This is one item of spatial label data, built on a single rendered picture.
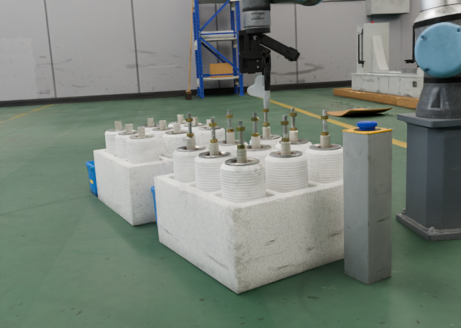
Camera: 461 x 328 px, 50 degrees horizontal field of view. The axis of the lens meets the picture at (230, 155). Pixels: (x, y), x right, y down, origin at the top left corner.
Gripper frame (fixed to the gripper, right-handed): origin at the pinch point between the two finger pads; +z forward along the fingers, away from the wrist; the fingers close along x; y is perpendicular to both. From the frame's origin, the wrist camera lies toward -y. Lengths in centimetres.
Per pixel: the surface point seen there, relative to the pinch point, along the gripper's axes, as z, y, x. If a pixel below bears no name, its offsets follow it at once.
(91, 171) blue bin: 25, 62, -44
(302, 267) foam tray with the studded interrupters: 33.6, -2.9, 34.1
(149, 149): 12.7, 35.0, -11.4
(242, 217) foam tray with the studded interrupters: 18.8, 10.0, 41.7
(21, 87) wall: 7, 294, -593
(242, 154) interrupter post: 7.6, 9.1, 33.4
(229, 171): 10.6, 12.0, 36.1
